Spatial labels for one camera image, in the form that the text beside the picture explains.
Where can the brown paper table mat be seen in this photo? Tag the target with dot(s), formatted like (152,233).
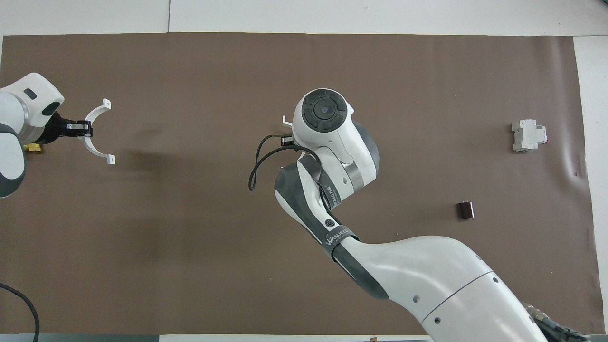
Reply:
(190,237)

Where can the grey circuit breaker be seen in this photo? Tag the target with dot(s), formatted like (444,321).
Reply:
(526,135)

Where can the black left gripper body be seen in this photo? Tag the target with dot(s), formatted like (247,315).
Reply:
(56,129)

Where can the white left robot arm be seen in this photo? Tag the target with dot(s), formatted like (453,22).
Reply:
(19,114)

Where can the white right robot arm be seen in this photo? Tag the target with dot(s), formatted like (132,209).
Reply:
(427,275)

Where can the small black cylinder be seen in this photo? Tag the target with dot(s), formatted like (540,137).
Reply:
(465,210)

